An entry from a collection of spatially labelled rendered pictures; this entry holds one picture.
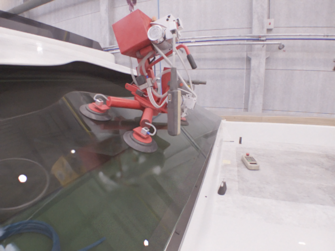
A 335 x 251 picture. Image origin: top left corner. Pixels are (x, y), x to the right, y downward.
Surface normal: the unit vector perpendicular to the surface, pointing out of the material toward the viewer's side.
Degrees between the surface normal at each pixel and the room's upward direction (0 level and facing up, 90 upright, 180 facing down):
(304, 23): 90
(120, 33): 90
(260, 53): 90
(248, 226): 3
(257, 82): 90
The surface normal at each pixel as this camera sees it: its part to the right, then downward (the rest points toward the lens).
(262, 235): -0.03, -0.96
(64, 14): -0.33, 0.20
